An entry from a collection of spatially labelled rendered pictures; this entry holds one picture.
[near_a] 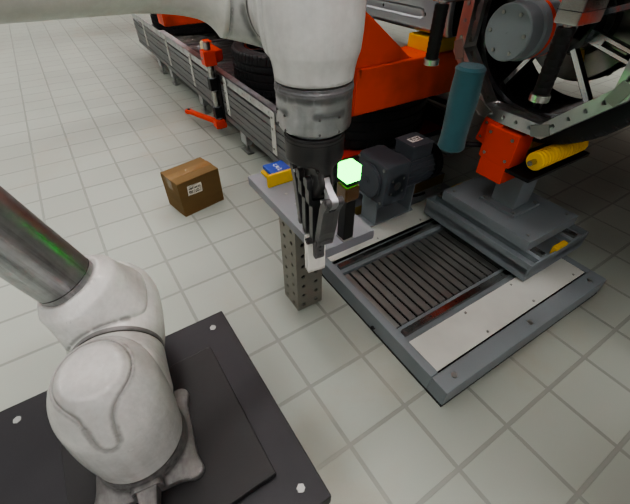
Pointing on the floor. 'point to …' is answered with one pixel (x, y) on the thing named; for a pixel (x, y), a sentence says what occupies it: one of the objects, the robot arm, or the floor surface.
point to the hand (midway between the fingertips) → (315, 252)
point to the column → (291, 248)
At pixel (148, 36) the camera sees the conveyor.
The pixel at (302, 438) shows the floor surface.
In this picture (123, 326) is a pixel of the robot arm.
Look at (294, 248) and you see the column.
